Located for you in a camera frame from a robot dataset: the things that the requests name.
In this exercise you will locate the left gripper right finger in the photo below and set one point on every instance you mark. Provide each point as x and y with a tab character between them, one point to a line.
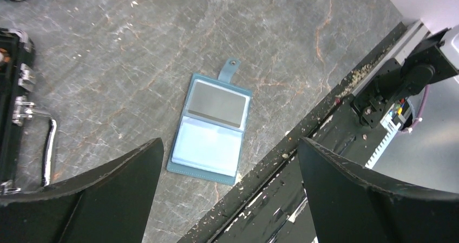
351	203

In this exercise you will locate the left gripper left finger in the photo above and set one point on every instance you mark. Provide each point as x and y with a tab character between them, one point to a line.
109	203

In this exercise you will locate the blue card holder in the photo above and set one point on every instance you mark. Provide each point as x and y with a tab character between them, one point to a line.
206	149

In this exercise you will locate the dark card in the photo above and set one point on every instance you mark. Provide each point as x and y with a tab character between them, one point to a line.
218	104

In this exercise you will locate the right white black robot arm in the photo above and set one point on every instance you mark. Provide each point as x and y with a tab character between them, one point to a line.
432	60

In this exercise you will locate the black poker chip case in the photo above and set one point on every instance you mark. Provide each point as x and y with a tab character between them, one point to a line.
18	79

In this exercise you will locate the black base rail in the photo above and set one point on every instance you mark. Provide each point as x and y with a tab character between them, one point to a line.
271	203

